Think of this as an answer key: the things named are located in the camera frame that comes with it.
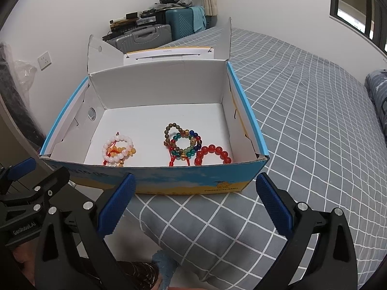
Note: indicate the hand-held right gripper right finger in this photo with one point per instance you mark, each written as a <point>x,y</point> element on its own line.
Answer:
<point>275,208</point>

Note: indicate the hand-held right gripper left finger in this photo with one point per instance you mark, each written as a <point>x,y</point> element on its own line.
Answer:
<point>118,205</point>

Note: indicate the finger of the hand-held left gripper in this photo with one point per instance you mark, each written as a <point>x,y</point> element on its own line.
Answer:
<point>21,169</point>
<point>53,184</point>

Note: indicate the blue yellow cardboard box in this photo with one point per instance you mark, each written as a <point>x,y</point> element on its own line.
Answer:
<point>169,178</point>

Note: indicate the blue cloth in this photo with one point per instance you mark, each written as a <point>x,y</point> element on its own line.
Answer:
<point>164,270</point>

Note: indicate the clear plastic bag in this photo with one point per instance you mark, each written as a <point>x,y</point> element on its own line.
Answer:
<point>24,72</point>

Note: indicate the grey checked bedsheet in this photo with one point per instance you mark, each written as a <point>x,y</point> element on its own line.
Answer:
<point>302,111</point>

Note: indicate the blue grey pillow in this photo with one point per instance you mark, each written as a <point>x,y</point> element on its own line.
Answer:
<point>378,96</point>

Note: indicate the grey hard suitcase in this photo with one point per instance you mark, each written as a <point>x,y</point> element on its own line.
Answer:
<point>142,37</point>

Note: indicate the pile of black electronics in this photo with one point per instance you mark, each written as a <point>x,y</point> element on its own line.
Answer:
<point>136,19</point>

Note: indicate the teal suitcase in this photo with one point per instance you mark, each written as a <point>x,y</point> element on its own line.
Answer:
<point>181,21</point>

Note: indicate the grey cap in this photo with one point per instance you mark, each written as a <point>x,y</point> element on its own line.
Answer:
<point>181,2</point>

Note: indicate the dark framed window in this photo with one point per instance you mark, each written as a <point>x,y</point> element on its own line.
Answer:
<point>359,9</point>

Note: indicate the white wall socket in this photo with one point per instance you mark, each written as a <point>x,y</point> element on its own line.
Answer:
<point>45,60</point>

